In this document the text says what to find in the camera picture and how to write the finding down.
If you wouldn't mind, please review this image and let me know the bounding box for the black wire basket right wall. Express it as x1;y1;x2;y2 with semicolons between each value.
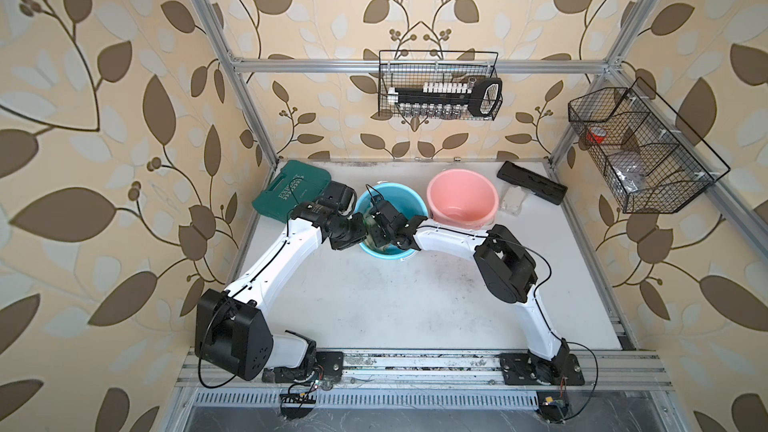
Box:
568;77;731;214

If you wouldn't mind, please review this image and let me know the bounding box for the pink plastic bucket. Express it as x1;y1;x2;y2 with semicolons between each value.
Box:
426;168;500;229

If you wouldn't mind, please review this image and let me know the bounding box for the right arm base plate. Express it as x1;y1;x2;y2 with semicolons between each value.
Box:
498;352;586;386

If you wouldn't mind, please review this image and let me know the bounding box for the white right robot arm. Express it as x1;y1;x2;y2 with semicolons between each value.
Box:
363;195;570;385

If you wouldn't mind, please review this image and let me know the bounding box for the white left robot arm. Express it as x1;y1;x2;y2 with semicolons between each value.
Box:
195;181;367;381

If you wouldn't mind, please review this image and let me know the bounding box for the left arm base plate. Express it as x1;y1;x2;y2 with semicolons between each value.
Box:
262;347;345;385

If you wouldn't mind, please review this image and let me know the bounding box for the clear bag with white part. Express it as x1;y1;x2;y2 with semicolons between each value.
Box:
499;185;529;216

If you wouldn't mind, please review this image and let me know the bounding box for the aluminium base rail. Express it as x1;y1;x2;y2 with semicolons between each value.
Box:
177;346;672;410

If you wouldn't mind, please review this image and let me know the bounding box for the green tool case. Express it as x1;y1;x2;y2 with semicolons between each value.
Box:
252;160;331;222

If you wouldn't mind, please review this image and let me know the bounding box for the black socket set holder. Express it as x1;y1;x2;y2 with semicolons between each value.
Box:
384;77;503;120

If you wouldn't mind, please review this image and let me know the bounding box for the black wire basket wall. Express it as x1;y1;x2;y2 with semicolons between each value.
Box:
568;77;731;214
377;49;503;121

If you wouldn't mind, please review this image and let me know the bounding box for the black wire basket back wall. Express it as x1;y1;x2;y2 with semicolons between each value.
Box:
377;49;503;121

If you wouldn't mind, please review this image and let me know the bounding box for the blue plastic bucket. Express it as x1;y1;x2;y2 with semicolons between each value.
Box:
354;182;429;261

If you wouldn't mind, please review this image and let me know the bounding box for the beige cleaning cloth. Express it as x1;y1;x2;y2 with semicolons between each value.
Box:
364;233;390;254

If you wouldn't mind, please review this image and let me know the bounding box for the black plastic tray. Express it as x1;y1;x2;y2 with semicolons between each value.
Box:
497;161;568;206

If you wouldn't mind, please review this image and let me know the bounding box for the clear plastic bag in basket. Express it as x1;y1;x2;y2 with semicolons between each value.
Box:
608;151;647;194

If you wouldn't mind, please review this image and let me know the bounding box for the red tape roll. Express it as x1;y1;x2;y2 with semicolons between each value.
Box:
584;126;608;147

